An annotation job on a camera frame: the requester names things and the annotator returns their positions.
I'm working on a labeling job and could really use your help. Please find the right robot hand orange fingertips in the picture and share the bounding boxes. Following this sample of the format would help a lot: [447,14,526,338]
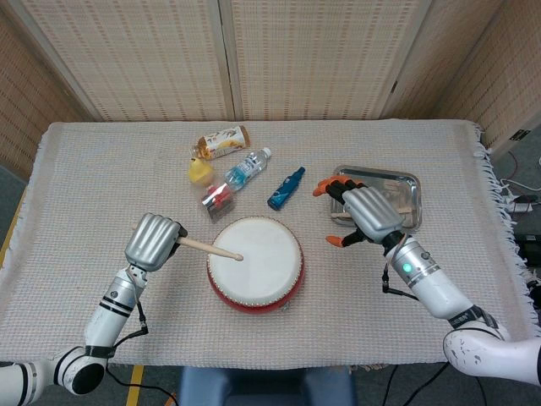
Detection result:
[312,175,407,249]

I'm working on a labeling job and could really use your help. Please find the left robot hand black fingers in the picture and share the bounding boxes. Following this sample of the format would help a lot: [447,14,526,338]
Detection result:
[123,212,189,272]

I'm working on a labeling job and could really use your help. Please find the wooden drumstick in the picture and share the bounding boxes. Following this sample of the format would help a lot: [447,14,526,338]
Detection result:
[129,222,244,261]
[331,205,413,220]

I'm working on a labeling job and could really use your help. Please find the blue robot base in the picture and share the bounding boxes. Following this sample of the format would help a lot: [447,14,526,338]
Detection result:
[177,365,357,406]

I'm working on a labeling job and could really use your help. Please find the rectangular metal tray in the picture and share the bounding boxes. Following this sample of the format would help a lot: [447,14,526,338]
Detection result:
[330,164,423,233]

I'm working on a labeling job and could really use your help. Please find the red drum white skin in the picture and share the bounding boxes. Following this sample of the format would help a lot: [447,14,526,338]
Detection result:
[205,216,306,315]

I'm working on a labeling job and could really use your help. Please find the white woven tablecloth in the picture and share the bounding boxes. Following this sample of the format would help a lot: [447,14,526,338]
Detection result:
[0,119,529,367]

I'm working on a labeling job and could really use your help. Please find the clear plastic box red contents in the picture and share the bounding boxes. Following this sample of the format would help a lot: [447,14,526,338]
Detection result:
[199,180,236,224]

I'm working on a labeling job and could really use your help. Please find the yellow toy pear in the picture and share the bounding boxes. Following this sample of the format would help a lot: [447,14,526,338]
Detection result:
[188,156,215,186]

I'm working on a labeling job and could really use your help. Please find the small blue bottle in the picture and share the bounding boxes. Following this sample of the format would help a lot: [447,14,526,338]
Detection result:
[266,166,307,211]

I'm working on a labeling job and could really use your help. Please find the clear water bottle blue label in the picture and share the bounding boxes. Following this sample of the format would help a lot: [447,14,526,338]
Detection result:
[222,146,273,191]

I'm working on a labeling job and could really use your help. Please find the biscuit snack packet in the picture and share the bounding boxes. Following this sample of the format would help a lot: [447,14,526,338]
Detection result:
[193,125,251,161]

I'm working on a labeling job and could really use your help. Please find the white power strip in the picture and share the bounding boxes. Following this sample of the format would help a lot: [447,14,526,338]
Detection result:
[505,193,536,214]

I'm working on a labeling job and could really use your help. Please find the black box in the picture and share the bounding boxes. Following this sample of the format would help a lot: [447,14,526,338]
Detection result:
[516,233,541,267]

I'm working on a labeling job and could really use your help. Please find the woven folding screen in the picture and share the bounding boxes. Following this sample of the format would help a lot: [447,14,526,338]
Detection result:
[0,0,541,183]

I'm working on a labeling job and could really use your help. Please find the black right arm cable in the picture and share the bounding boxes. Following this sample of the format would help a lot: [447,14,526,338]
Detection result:
[381,236,419,302]

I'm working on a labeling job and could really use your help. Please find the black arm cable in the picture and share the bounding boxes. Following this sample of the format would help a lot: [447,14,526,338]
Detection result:
[105,291,178,406]
[381,236,419,302]

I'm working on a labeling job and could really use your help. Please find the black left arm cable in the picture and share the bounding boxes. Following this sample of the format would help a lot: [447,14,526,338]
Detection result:
[105,291,178,406]

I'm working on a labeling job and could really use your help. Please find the white floor cable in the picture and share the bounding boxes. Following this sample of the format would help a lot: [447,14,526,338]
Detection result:
[500,177,541,192]

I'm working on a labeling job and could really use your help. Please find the red floor cable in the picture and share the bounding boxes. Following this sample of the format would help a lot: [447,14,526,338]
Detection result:
[505,150,525,181]

